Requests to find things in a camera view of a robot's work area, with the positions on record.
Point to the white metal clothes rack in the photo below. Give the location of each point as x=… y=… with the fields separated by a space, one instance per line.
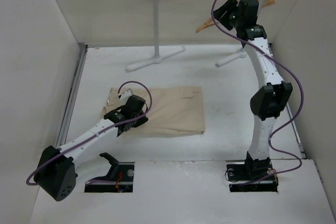
x=174 y=25

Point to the left aluminium side rail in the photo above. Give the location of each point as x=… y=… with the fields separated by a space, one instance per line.
x=66 y=118

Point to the aluminium side rail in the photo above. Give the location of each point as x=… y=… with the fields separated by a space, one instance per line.
x=292 y=117
x=66 y=118

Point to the right aluminium side rail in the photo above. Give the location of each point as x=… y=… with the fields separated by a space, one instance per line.
x=292 y=117

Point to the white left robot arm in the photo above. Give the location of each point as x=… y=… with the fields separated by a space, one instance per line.
x=58 y=168

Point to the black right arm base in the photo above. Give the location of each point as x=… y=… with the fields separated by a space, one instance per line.
x=240 y=181

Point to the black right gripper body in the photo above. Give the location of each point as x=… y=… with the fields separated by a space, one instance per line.
x=230 y=19

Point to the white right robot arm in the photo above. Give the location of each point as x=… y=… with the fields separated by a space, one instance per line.
x=273 y=92

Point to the wooden clothes hanger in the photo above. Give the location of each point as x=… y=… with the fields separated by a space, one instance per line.
x=209 y=22

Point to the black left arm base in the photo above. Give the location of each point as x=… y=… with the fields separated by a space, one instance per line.
x=119 y=179

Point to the beige cargo trousers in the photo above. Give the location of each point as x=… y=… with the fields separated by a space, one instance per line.
x=176 y=111

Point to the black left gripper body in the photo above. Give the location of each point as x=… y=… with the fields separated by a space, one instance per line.
x=139 y=121

